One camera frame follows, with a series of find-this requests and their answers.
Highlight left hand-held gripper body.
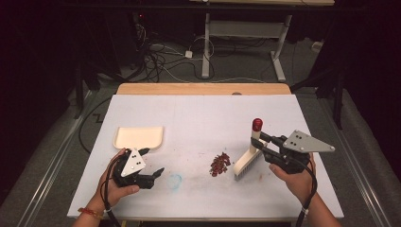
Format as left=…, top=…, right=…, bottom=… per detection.
left=112, top=148, right=156, bottom=190

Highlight dark computer tower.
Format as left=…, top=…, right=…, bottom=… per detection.
left=131, top=10, right=149, bottom=69

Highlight person's right hand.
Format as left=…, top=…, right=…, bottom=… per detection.
left=268, top=152, right=317, bottom=206

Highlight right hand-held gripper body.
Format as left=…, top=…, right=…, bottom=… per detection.
left=262, top=129, right=336, bottom=175

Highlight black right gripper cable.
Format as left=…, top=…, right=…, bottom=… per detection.
left=294, top=157, right=318, bottom=227

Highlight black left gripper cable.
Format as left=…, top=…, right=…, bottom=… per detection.
left=99, top=155, right=123, bottom=227

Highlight black floor stand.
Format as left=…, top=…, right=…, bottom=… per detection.
left=288, top=61, right=345, bottom=131

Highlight cream hand brush grey bristles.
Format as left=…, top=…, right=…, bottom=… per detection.
left=233, top=117, right=270, bottom=182

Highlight pile of red-brown crumbs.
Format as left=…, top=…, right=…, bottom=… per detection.
left=208, top=151, right=233, bottom=178

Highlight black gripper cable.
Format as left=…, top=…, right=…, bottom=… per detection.
left=99, top=155, right=123, bottom=227
left=294, top=157, right=318, bottom=227

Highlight tangle of floor cables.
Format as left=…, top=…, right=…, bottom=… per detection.
left=135, top=22, right=218, bottom=83

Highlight metal floor rail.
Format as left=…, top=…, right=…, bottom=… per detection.
left=317, top=96, right=393, bottom=227
left=15, top=89, right=93, bottom=227

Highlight cream plastic dustpan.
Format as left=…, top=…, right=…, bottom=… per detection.
left=113, top=126, right=166, bottom=151

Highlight desk with grey metal frame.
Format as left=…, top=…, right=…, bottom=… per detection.
left=188, top=0, right=336, bottom=83

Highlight black floor cable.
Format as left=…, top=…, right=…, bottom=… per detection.
left=78, top=95, right=113, bottom=155

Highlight red orange bracelet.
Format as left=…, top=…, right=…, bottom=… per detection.
left=77, top=206, right=105, bottom=220

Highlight person's left hand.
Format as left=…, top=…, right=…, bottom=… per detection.
left=94, top=148, right=141, bottom=211

